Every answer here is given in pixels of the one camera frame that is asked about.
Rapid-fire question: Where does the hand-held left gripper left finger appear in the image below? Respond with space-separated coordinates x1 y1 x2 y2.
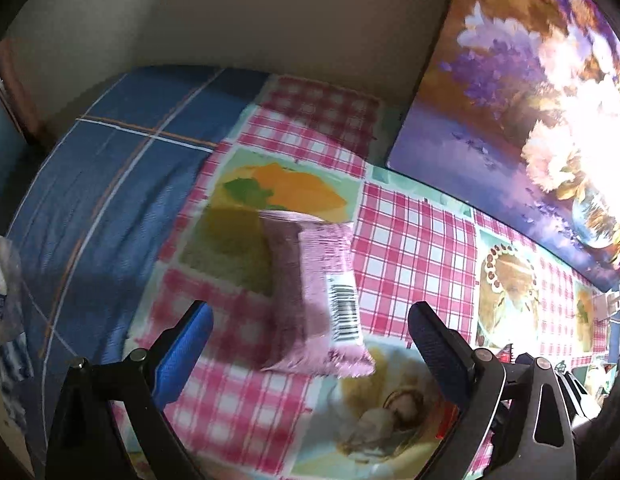
45 299 215 480

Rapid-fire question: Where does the crumpled blue white plastic bag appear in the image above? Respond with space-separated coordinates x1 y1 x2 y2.
0 234 37 433

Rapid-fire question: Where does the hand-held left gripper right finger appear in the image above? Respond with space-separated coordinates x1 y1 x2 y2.
407 301 578 480

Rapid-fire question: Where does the blue plaid cloth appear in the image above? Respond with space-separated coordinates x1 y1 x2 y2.
2 64 271 476

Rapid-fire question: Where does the white power adapter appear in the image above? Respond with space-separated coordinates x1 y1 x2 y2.
592 280 620 322

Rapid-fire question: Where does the brown wooden frame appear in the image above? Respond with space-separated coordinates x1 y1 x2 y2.
0 40 56 146

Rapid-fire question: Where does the dark glossy cabinet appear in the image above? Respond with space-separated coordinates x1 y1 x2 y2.
0 90 38 236

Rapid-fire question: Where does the pink checkered tablecloth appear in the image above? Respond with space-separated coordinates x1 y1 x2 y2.
110 74 616 480

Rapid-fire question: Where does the floral painting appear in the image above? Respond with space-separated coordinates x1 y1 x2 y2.
385 0 620 292

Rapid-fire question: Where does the pink snack packet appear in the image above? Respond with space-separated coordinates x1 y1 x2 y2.
257 210 377 379

